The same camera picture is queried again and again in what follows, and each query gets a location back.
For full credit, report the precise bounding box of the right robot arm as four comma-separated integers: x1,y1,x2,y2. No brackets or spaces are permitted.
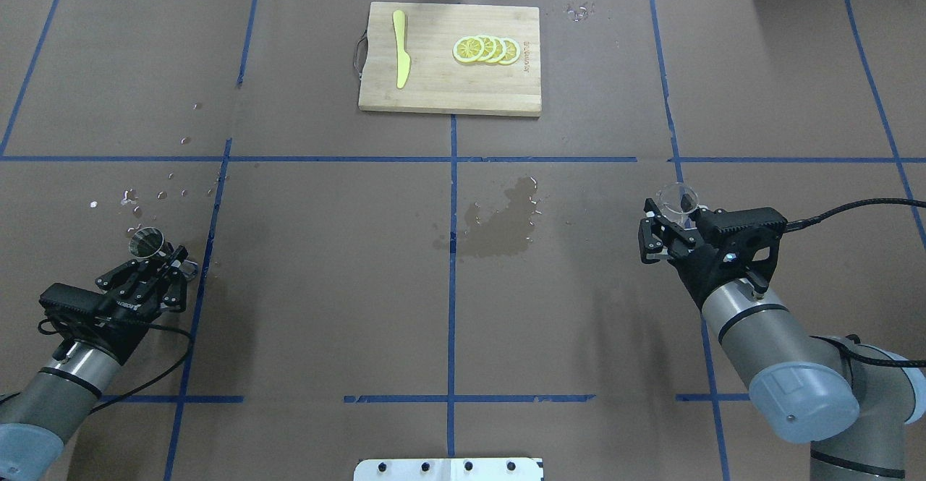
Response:
638,193,924,480

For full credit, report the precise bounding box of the lemon slice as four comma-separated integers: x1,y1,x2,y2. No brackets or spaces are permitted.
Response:
477,34,496,63
497,38,522,66
486,37,507,64
452,35,485,64

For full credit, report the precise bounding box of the yellow plastic knife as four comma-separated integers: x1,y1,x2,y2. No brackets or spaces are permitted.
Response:
391,9,412,89

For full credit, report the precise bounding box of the lemon slice front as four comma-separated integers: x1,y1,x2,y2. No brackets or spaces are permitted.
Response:
452,35,485,64

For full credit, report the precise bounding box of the wooden cutting board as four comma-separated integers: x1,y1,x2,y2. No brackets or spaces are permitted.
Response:
358,1,543,118

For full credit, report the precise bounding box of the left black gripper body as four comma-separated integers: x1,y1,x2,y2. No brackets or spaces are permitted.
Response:
95,244,199,315

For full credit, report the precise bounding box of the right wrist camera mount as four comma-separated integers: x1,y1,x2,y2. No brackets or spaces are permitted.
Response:
667,207,787,310

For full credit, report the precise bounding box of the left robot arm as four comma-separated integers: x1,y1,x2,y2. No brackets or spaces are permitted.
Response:
1,229,199,480

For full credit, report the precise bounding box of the steel jigger shaker cup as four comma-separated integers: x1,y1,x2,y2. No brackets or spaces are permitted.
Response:
129,227,166,259

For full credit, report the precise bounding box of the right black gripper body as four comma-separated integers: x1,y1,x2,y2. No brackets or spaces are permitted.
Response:
638,200,709,265

